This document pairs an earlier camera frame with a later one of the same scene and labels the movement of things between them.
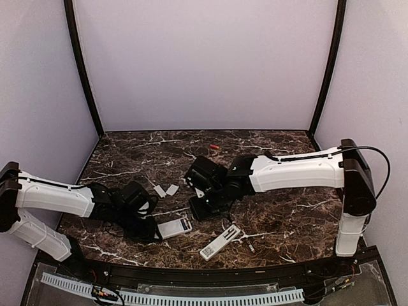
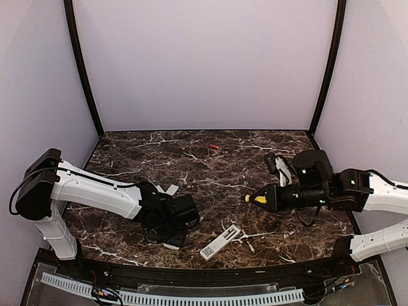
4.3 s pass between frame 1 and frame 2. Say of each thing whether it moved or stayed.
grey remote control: moved
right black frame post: stayed
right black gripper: moved
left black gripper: moved
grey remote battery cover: stayed
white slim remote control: stayed
